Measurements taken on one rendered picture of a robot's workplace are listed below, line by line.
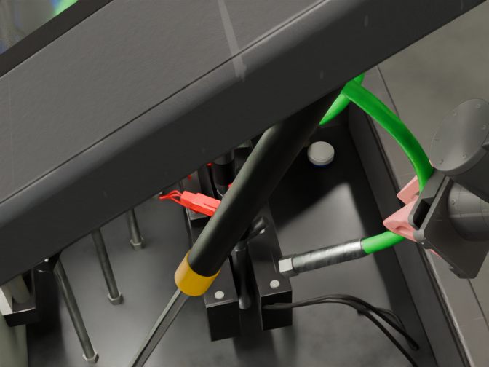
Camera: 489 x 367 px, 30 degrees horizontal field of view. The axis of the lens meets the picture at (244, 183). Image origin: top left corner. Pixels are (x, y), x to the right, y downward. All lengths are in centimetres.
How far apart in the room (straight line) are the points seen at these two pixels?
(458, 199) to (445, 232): 3
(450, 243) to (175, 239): 60
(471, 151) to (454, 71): 207
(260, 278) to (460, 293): 23
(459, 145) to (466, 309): 46
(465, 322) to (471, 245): 32
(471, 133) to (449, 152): 2
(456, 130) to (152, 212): 72
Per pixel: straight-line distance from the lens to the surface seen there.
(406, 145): 73
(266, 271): 105
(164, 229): 128
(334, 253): 87
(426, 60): 271
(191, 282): 47
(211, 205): 99
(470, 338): 106
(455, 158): 63
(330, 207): 129
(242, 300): 111
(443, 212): 73
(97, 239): 111
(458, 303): 108
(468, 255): 75
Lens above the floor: 186
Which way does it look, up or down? 51 degrees down
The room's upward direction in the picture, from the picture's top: 4 degrees counter-clockwise
